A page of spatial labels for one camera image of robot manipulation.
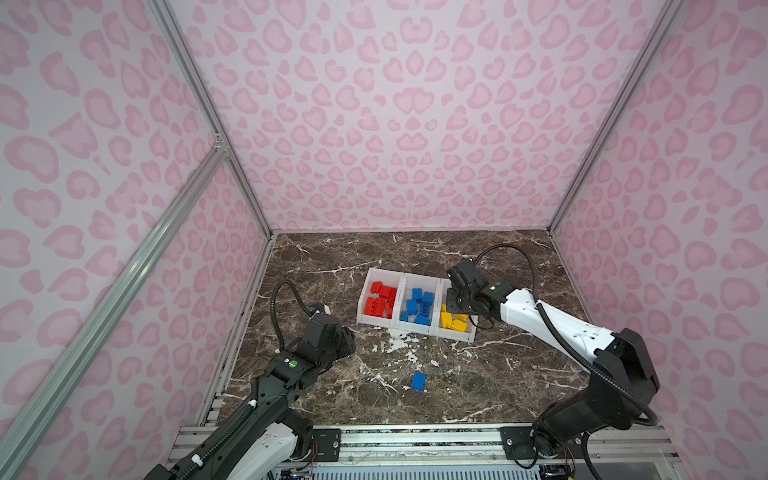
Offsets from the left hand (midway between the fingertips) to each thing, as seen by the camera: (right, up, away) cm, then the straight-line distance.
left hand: (350, 332), depth 81 cm
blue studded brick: (+22, +4, +15) cm, 27 cm away
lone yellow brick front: (+28, +1, +10) cm, 29 cm away
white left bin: (+10, +13, +20) cm, 26 cm away
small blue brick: (+15, +2, +14) cm, 20 cm away
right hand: (+29, +8, +5) cm, 30 cm away
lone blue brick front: (+23, +7, +17) cm, 30 cm away
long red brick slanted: (+10, +8, +19) cm, 23 cm away
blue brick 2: (+20, +1, +14) cm, 25 cm away
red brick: (+6, +4, +15) cm, 16 cm away
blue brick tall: (+18, +4, +15) cm, 24 cm away
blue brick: (+20, +8, +19) cm, 29 cm away
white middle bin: (+20, +5, +16) cm, 26 cm away
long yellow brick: (+31, -1, +9) cm, 33 cm away
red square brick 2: (+10, +4, +13) cm, 17 cm away
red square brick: (+6, +10, +20) cm, 23 cm away
